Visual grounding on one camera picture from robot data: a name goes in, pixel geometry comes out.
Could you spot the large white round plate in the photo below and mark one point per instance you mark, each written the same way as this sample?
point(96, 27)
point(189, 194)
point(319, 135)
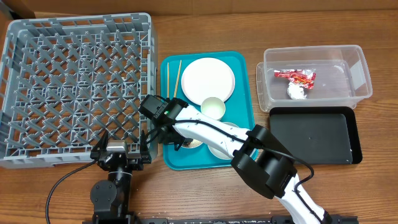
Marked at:
point(207, 77)

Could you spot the white paper cup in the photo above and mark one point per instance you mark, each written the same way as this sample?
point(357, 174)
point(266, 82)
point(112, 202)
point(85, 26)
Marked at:
point(213, 107)

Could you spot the pink small bowl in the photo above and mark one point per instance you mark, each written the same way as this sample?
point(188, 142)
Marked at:
point(191, 143)

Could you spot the black rectangular tray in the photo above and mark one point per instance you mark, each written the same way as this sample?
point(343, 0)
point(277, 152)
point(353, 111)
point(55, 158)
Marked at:
point(318, 135)

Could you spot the teal plastic serving tray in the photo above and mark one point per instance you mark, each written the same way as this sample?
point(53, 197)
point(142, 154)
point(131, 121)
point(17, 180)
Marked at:
point(238, 109)

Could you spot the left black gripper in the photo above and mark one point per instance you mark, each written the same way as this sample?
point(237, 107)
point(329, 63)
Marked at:
point(138, 164)

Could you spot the right wooden chopstick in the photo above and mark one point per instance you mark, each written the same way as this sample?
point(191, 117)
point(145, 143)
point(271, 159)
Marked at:
point(177, 79)

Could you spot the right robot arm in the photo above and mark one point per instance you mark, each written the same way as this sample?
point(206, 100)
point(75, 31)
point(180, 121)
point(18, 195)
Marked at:
point(262, 162)

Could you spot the grey ceramic bowl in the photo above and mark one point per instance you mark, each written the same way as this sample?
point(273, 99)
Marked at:
point(217, 152)

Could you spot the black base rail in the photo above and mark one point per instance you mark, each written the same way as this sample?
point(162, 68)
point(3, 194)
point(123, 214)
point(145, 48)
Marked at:
point(337, 219)

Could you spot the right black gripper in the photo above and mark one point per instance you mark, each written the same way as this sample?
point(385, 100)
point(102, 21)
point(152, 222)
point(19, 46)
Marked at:
point(170, 137)

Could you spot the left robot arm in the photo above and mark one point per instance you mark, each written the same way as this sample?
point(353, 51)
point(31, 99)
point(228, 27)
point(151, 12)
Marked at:
point(110, 197)

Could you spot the red snack wrapper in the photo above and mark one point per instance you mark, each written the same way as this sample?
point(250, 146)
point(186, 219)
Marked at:
point(302, 77)

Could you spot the clear plastic waste bin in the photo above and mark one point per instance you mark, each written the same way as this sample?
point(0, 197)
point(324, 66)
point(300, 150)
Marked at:
point(326, 75)

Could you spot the grey plastic dish rack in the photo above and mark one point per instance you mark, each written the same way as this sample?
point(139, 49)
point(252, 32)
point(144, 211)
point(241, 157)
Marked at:
point(67, 81)

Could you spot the white tissue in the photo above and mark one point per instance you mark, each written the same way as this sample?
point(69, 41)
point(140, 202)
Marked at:
point(296, 92)

